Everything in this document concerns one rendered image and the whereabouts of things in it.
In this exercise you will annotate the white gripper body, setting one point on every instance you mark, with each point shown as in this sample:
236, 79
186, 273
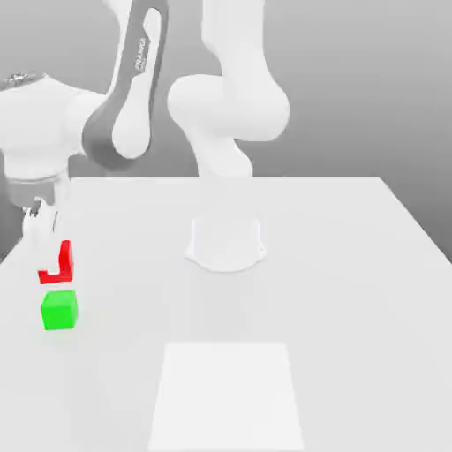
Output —
41, 229

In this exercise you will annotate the small red cube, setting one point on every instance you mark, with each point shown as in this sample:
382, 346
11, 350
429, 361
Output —
65, 263

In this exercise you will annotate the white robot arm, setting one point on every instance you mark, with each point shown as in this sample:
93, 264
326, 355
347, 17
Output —
243, 106

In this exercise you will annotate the small green cube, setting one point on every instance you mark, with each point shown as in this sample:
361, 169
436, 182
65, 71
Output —
59, 310

